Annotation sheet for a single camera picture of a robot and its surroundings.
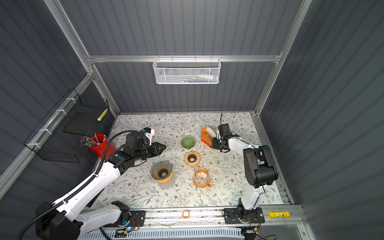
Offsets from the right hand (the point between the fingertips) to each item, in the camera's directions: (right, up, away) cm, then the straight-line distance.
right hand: (216, 145), depth 98 cm
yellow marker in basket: (-66, +19, -15) cm, 70 cm away
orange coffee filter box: (-6, +6, -2) cm, 9 cm away
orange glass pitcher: (-11, -18, -11) cm, 24 cm away
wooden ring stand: (-16, -8, -3) cm, 18 cm away
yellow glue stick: (+30, -31, -25) cm, 50 cm away
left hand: (-29, +1, -21) cm, 36 cm away
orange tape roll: (-18, -33, -25) cm, 45 cm away
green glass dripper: (-19, +2, -1) cm, 19 cm away
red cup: (-70, -1, -11) cm, 71 cm away
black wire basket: (-78, +7, -28) cm, 84 cm away
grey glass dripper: (-32, -11, -18) cm, 39 cm away
